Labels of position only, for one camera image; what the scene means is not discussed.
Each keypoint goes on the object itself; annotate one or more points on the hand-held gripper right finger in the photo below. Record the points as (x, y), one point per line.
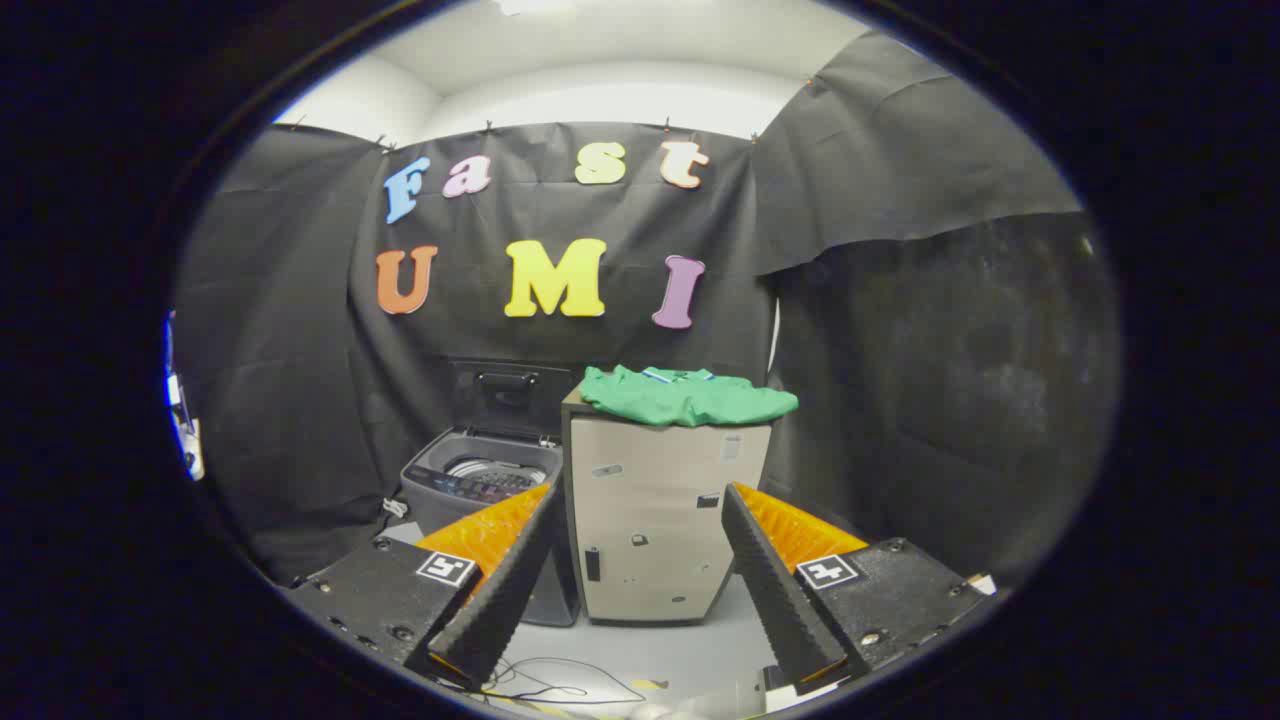
(775, 590)

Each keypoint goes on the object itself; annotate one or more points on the green shirt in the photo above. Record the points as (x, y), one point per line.
(690, 400)

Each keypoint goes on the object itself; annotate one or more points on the beige cabinet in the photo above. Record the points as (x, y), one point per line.
(650, 520)

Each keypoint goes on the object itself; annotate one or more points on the grey washing machine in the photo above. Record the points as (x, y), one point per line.
(470, 480)

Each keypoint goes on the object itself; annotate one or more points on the black backdrop cloth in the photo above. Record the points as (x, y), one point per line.
(300, 350)

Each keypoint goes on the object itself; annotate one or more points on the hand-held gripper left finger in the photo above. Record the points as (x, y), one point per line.
(505, 590)

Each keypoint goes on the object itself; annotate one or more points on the white and blue equipment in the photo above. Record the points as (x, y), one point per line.
(185, 420)

